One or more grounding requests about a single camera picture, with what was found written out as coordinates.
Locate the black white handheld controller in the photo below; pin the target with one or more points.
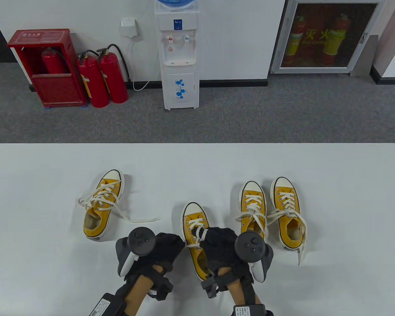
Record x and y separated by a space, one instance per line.
141 242
250 247

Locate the blue water bottle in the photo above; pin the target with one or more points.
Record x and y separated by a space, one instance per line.
174 3

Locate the person's left hand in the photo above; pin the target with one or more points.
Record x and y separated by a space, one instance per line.
168 250

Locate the white water dispenser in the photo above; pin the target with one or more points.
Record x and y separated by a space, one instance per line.
179 65

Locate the person's right hand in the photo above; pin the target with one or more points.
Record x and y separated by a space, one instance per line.
217 250

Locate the black box with white label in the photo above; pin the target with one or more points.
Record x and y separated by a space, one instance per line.
102 306
247 311

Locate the red extinguisher cabinet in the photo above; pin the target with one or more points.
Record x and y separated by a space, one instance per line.
57 90

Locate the white shoe lace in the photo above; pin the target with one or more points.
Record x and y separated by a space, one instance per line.
287 197
82 202
193 223
252 197

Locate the person's right forearm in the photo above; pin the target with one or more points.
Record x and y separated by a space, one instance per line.
240 293

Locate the white wall box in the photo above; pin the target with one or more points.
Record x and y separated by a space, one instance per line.
129 28

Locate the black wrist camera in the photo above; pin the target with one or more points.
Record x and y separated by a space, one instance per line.
163 289
210 286

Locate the person's left forearm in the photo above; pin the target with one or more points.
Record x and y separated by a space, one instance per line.
140 293

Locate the glass door fire cabinet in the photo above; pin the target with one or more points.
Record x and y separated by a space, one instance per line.
329 36

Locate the red yellow fire extinguisher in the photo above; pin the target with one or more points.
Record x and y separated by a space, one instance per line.
294 42
335 42

